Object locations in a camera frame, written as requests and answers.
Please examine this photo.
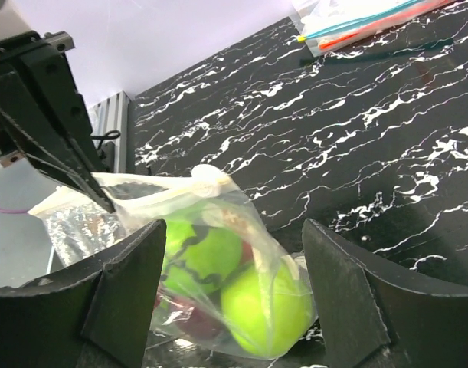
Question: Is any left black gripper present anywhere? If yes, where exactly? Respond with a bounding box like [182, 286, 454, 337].
[0, 31, 115, 212]

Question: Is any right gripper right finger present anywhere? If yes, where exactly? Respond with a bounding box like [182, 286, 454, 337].
[302, 219, 468, 367]

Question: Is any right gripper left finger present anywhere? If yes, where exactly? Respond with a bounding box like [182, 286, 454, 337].
[0, 220, 166, 367]

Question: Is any dark purple plum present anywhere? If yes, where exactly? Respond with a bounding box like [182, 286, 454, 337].
[170, 297, 224, 340]

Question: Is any green apple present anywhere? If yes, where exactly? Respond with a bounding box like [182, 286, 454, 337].
[221, 265, 316, 359]

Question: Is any green bell pepper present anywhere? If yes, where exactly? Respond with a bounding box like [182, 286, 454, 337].
[161, 221, 243, 297]

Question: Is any clear bag with white dots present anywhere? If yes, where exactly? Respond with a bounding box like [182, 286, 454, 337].
[30, 164, 316, 360]

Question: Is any clear bag with coloured zippers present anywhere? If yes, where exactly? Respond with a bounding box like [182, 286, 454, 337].
[290, 0, 450, 57]

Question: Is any black marble pattern mat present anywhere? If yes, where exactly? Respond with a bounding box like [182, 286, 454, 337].
[129, 0, 468, 368]

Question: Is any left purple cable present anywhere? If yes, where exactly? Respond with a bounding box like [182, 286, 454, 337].
[0, 156, 30, 214]

